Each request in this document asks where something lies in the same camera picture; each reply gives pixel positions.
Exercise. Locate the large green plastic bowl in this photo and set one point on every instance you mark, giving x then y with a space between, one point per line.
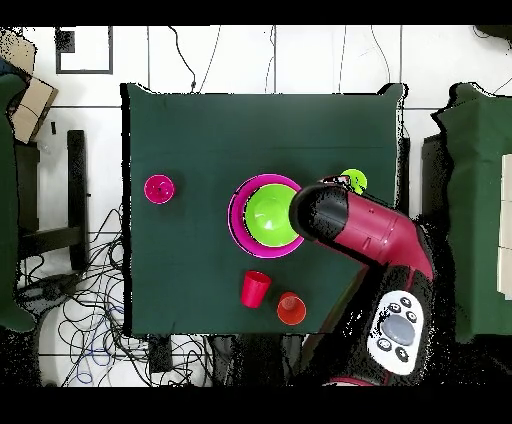
268 216

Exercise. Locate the large pink plastic bowl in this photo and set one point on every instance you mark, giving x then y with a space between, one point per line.
236 224

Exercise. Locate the red plastic cup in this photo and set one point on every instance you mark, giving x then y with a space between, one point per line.
254 290

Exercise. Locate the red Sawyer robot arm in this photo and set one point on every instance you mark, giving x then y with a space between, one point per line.
372 232

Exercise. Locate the white boxes stack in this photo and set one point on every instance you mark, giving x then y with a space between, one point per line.
506 200

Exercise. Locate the light green plastic cup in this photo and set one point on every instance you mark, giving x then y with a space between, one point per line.
358 180

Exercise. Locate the dark green tablecloth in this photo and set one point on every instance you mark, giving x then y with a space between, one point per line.
260 132

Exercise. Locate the black box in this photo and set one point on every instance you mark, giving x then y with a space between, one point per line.
432 176

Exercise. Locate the red-orange plastic cup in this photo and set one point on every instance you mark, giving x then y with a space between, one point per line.
291 314

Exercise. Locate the green cloth covered table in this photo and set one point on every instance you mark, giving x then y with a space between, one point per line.
480 180
6 200

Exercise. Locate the magenta plastic cup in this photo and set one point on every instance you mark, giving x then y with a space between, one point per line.
159 189

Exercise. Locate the grey base with black knob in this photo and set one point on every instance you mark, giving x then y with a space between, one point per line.
52 290

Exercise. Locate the brown cardboard box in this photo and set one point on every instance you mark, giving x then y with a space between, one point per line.
32 104

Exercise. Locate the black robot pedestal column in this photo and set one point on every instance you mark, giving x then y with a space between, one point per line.
256 360

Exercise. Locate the black stand frame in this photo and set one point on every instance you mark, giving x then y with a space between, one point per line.
76 180

